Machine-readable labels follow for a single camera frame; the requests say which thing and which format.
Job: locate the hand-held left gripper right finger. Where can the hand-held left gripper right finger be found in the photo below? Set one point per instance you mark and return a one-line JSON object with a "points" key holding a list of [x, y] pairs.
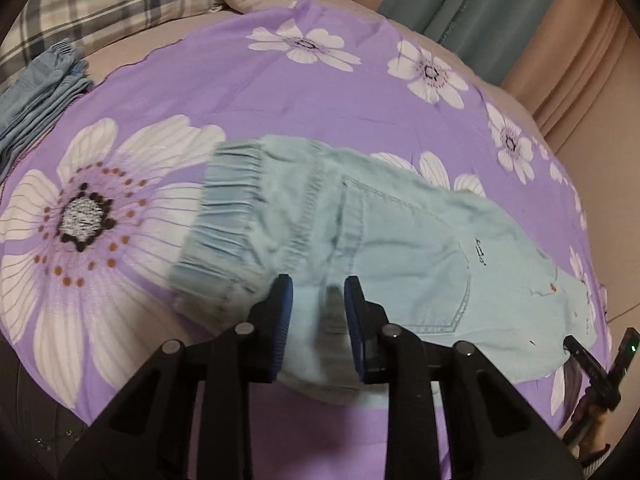
{"points": [[353, 320]]}

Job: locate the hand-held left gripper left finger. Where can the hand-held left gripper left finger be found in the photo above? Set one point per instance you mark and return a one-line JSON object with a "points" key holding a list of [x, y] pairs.
{"points": [[283, 320]]}

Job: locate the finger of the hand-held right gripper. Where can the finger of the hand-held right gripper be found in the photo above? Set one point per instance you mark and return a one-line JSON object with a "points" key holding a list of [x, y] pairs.
{"points": [[582, 355]]}

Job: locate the light blue pants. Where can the light blue pants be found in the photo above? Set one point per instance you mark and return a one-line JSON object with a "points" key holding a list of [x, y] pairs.
{"points": [[400, 240]]}

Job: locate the folded blue pants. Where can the folded blue pants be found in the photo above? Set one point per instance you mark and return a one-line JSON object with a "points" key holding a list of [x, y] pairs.
{"points": [[40, 95]]}

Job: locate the person's right hand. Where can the person's right hand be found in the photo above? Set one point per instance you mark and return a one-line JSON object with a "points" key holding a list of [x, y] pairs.
{"points": [[587, 407]]}

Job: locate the purple floral bed sheet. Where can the purple floral bed sheet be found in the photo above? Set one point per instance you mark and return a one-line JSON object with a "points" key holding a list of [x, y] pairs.
{"points": [[300, 100]]}

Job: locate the teal curtain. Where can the teal curtain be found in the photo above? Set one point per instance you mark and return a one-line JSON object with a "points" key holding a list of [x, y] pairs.
{"points": [[475, 10]]}

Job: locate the plaid pillow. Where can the plaid pillow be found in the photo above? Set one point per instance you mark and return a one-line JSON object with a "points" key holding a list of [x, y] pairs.
{"points": [[100, 5]]}

